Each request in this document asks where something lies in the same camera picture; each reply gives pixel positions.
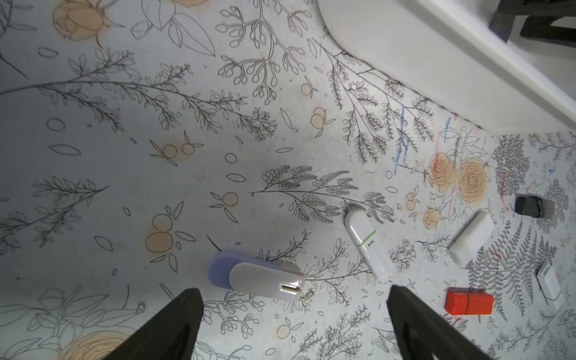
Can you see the white usb drive green stripe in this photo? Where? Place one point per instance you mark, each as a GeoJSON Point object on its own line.
{"type": "Point", "coordinates": [369, 244]}

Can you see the purple silver swivel usb drive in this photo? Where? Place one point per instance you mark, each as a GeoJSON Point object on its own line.
{"type": "Point", "coordinates": [235, 271]}

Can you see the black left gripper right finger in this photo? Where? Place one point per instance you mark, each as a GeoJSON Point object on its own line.
{"type": "Point", "coordinates": [423, 334]}

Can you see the red usb drive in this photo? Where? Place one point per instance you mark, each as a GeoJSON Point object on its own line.
{"type": "Point", "coordinates": [468, 302]}

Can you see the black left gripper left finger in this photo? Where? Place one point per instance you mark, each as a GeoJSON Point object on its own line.
{"type": "Point", "coordinates": [170, 334]}

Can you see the white rectangular usb drive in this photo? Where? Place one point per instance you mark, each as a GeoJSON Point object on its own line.
{"type": "Point", "coordinates": [472, 238]}

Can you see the white plastic storage box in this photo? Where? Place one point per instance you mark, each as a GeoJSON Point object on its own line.
{"type": "Point", "coordinates": [446, 51]}

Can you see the dark grey usb drive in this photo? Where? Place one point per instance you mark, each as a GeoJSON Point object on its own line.
{"type": "Point", "coordinates": [534, 206]}

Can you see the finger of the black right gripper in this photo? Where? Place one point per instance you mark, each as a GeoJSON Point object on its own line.
{"type": "Point", "coordinates": [541, 28]}
{"type": "Point", "coordinates": [503, 19]}

